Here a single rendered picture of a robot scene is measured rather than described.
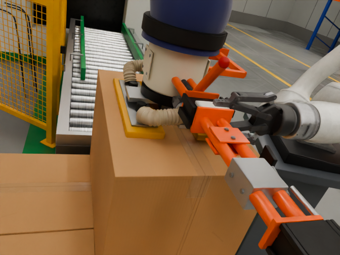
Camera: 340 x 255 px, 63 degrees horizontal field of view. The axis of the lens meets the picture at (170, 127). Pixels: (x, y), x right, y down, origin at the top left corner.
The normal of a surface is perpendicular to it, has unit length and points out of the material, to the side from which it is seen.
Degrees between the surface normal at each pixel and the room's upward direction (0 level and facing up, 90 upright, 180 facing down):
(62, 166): 0
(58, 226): 0
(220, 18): 92
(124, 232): 90
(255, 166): 1
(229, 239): 90
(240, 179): 90
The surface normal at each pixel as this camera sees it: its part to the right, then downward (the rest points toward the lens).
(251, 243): -0.02, 0.50
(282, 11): 0.31, 0.54
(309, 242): 0.22, -0.85
